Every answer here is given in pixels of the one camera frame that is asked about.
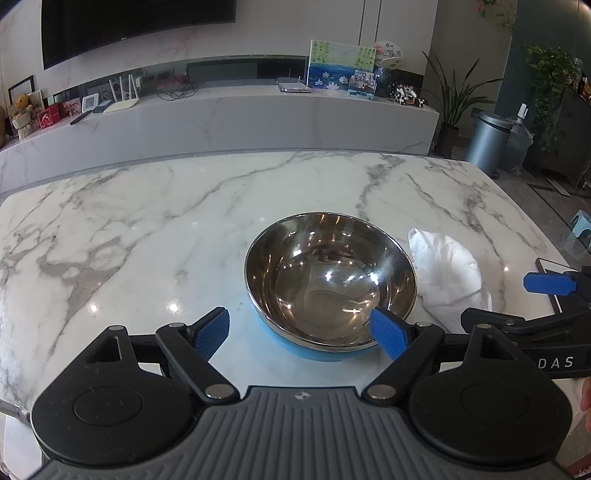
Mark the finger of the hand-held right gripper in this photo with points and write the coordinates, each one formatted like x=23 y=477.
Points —
x=549 y=282
x=531 y=321

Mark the black white toy car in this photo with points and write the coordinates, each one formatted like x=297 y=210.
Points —
x=406 y=94

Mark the black remote control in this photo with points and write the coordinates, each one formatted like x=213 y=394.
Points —
x=78 y=118

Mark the white display thermometer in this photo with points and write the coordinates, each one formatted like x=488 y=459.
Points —
x=91 y=103

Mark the white cloth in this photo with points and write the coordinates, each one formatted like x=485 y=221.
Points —
x=448 y=272

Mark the green climbing plant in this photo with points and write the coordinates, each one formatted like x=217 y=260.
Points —
x=549 y=74

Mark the round paper fan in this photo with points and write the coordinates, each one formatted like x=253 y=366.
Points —
x=388 y=53

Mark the red box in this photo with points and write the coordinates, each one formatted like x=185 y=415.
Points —
x=51 y=117

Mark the dark glass jar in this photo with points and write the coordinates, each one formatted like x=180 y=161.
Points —
x=383 y=85

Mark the black television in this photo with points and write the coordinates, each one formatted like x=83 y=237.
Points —
x=138 y=23

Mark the brown teddy bear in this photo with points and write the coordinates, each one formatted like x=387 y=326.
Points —
x=22 y=110

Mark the flat grey laptop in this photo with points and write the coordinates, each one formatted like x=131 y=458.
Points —
x=293 y=86

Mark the small blue stool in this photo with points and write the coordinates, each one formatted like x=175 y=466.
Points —
x=579 y=221

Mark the black picture frame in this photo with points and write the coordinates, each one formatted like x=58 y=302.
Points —
x=21 y=85

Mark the long-leaved potted plant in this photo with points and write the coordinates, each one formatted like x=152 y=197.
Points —
x=447 y=138

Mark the silver trash can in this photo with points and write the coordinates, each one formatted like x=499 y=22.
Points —
x=487 y=143

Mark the small photo frame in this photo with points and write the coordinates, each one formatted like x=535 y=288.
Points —
x=362 y=83

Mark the water lily painting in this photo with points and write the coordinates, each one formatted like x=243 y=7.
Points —
x=332 y=64

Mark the steel bowl with blue base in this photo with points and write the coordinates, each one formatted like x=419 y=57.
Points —
x=323 y=286

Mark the white router with antennas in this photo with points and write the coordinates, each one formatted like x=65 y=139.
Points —
x=121 y=106

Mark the white marble sideboard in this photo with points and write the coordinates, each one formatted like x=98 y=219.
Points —
x=231 y=120

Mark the pink patterned box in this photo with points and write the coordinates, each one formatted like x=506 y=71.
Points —
x=72 y=107

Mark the dark cabinet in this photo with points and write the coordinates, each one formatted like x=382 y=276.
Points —
x=568 y=134

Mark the person's right hand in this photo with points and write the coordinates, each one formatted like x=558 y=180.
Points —
x=586 y=401

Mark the clear water bottle with pump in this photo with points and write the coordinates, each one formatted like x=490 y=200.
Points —
x=517 y=147

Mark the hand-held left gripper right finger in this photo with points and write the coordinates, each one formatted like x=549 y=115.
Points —
x=388 y=332

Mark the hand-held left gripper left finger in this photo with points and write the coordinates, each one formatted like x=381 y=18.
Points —
x=212 y=330

